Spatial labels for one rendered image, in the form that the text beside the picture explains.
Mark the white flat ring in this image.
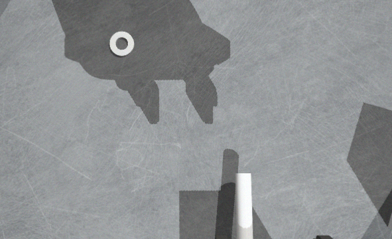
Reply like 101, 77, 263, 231
109, 31, 134, 56

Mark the white cylindrical pin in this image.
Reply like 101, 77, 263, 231
235, 173, 253, 239

